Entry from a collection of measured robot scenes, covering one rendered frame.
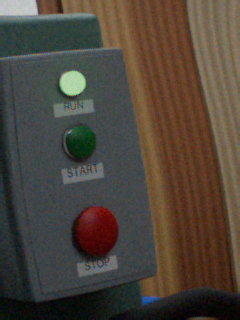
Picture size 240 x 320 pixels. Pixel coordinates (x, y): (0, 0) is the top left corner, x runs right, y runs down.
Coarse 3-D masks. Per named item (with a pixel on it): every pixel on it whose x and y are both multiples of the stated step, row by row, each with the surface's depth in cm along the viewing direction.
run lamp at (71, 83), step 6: (66, 72) 57; (72, 72) 57; (78, 72) 58; (60, 78) 57; (66, 78) 57; (72, 78) 57; (78, 78) 57; (60, 84) 57; (66, 84) 57; (72, 84) 57; (78, 84) 57; (84, 84) 58; (60, 90) 57; (66, 90) 57; (72, 90) 57; (78, 90) 57; (66, 96) 57; (72, 96) 58
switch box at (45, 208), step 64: (0, 64) 55; (64, 64) 58; (0, 128) 56; (64, 128) 57; (128, 128) 60; (0, 192) 57; (64, 192) 57; (128, 192) 60; (0, 256) 59; (64, 256) 57; (128, 256) 60
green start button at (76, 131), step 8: (72, 128) 57; (80, 128) 57; (88, 128) 58; (64, 136) 57; (72, 136) 57; (80, 136) 57; (88, 136) 58; (64, 144) 57; (72, 144) 57; (80, 144) 57; (88, 144) 58; (96, 144) 58; (72, 152) 57; (80, 152) 57; (88, 152) 58; (80, 160) 58
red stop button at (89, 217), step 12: (84, 216) 57; (96, 216) 57; (108, 216) 58; (84, 228) 57; (96, 228) 57; (108, 228) 58; (84, 240) 57; (96, 240) 57; (108, 240) 58; (96, 252) 57
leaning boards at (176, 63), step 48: (48, 0) 205; (96, 0) 207; (144, 0) 216; (192, 0) 220; (144, 48) 215; (192, 48) 220; (144, 96) 210; (192, 96) 220; (144, 144) 209; (192, 144) 219; (192, 192) 218; (192, 240) 217; (144, 288) 207; (192, 288) 216
